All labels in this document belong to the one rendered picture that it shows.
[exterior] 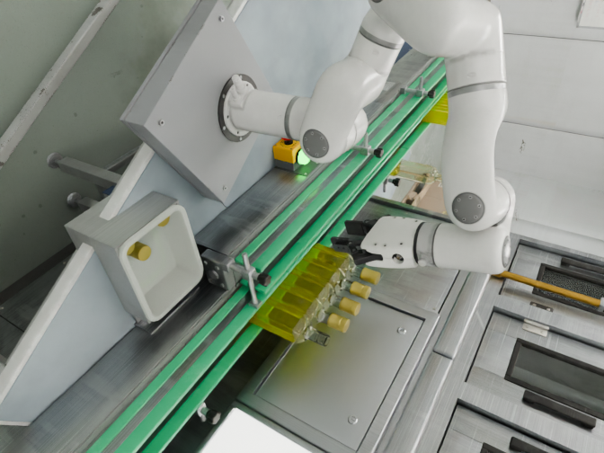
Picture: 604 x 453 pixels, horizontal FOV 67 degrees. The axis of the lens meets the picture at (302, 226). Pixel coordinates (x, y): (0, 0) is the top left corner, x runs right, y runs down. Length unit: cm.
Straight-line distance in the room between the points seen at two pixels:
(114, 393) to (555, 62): 649
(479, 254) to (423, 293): 68
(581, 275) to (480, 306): 35
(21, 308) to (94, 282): 69
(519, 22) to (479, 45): 611
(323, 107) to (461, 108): 25
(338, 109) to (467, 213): 30
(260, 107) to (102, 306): 54
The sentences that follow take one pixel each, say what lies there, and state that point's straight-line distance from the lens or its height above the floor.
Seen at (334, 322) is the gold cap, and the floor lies 114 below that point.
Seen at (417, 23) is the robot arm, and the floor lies 127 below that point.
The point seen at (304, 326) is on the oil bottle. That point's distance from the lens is 109.
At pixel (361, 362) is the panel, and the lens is 121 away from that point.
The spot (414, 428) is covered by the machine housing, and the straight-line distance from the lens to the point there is 113.
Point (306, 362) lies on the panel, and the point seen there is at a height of 108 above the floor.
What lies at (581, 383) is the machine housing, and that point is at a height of 167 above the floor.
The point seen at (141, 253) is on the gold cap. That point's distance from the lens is 99.
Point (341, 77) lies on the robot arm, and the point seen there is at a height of 113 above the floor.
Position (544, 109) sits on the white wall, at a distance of 715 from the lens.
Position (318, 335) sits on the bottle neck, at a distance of 108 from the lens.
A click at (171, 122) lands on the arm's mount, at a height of 82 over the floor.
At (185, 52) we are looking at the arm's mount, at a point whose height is 81.
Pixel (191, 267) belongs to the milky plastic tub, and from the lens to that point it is 111.
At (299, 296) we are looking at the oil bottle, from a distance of 114.
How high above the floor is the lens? 150
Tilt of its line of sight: 27 degrees down
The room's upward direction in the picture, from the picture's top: 108 degrees clockwise
